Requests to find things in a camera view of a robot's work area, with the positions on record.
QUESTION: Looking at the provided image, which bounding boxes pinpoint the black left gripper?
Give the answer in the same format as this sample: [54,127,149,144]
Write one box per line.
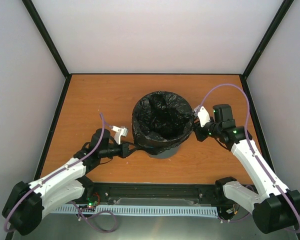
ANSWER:
[99,140,140,159]

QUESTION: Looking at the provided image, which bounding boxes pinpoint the teal plastic trash bin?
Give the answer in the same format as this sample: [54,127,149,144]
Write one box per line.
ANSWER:
[147,146,180,159]

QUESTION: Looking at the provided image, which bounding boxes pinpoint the black plastic trash bag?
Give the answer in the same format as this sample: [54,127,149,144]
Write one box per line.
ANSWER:
[131,91,195,156]

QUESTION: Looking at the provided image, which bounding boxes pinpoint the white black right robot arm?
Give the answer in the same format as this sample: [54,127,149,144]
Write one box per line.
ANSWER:
[194,104,300,234]

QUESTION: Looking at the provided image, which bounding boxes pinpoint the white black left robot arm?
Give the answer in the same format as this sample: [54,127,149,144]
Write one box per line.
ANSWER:
[2,128,139,236]

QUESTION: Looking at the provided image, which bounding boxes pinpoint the small green-lit circuit board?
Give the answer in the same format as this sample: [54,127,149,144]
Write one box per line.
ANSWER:
[87,196,100,209]

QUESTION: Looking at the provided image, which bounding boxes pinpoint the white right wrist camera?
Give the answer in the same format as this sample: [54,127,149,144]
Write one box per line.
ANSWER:
[193,105,211,128]

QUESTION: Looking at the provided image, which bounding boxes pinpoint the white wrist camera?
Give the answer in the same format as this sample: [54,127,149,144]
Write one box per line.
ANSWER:
[193,105,211,128]
[110,125,129,145]

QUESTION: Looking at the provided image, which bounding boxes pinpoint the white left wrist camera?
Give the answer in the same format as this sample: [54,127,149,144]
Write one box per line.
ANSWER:
[110,125,129,145]

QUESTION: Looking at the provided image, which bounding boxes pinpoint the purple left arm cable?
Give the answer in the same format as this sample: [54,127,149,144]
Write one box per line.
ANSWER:
[3,112,113,232]

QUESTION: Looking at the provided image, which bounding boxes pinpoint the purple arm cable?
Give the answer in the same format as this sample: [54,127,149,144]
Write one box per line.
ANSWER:
[3,112,113,232]
[195,83,300,234]

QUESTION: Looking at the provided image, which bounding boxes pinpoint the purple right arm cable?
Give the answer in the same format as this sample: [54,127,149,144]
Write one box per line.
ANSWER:
[195,83,300,234]

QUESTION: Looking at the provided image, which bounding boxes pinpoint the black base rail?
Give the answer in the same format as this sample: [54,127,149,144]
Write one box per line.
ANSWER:
[23,181,291,206]

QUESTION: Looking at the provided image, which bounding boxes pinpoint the light blue slotted cable duct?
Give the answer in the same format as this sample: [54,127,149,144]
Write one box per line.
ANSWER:
[51,204,219,218]

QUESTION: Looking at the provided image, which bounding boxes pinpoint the metal base plate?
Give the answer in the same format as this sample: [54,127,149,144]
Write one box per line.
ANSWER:
[6,209,298,240]

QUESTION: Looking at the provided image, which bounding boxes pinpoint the black left rear frame post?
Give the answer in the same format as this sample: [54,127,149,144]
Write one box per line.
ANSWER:
[22,0,70,79]

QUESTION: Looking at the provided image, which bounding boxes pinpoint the black frame post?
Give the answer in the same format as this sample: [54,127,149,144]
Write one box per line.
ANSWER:
[22,0,70,79]
[242,0,294,80]

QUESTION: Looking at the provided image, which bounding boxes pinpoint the black right rear frame post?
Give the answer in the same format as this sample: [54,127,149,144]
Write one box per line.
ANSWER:
[242,0,294,80]

